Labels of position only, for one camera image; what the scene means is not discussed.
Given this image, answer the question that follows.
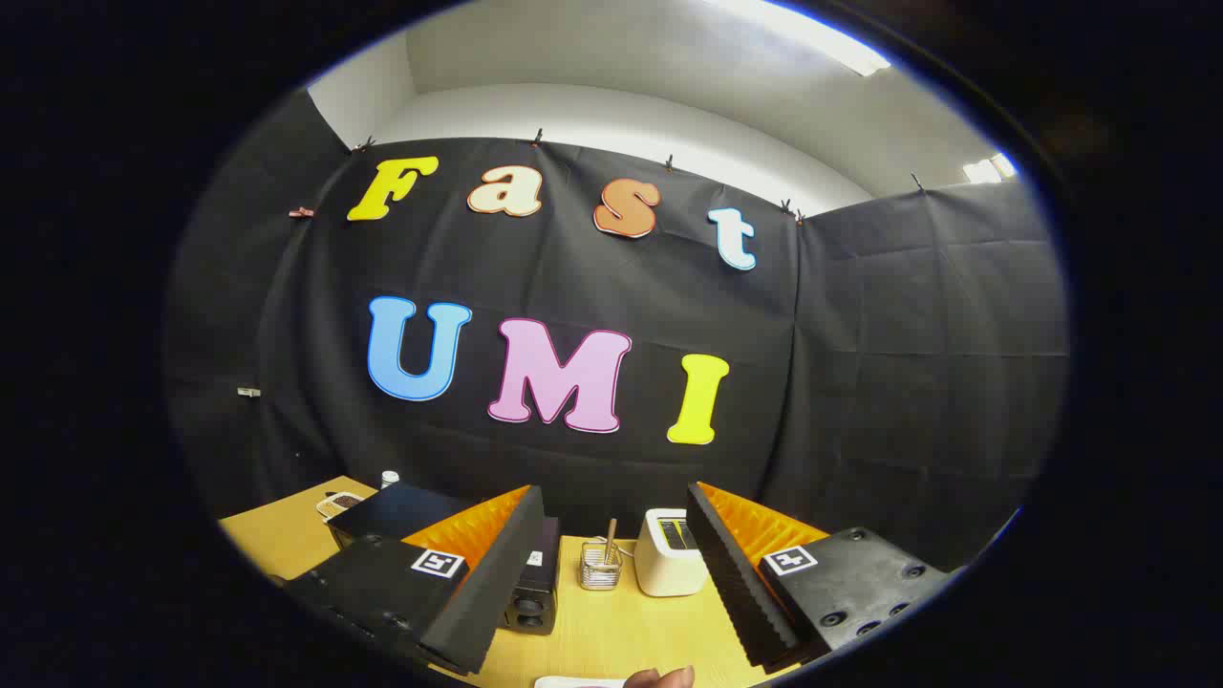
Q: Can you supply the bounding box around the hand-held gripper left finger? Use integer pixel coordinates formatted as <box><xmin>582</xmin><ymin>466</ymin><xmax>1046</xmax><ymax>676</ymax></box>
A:
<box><xmin>285</xmin><ymin>484</ymin><xmax>548</xmax><ymax>676</ymax></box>

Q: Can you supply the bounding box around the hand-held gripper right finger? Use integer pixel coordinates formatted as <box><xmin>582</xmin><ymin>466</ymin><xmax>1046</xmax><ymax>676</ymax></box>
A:
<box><xmin>686</xmin><ymin>482</ymin><xmax>959</xmax><ymax>670</ymax></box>

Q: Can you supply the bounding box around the black toaster oven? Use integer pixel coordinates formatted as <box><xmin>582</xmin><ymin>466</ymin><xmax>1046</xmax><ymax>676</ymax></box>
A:
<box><xmin>325</xmin><ymin>481</ymin><xmax>563</xmax><ymax>637</ymax></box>

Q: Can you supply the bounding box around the white toaster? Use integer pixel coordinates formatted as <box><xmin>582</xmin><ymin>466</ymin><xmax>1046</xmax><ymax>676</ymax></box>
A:
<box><xmin>633</xmin><ymin>508</ymin><xmax>713</xmax><ymax>598</ymax></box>

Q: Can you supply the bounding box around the small ceiling light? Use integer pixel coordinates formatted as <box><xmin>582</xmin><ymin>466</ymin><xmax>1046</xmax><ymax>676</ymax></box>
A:
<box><xmin>960</xmin><ymin>153</ymin><xmax>1019</xmax><ymax>184</ymax></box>

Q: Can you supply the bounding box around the long ceiling light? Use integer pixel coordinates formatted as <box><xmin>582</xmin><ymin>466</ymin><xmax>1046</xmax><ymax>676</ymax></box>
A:
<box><xmin>707</xmin><ymin>0</ymin><xmax>891</xmax><ymax>77</ymax></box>

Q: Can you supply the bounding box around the small wire basket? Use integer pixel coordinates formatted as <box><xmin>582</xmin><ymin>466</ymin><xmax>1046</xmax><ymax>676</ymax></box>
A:
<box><xmin>579</xmin><ymin>540</ymin><xmax>624</xmax><ymax>591</ymax></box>

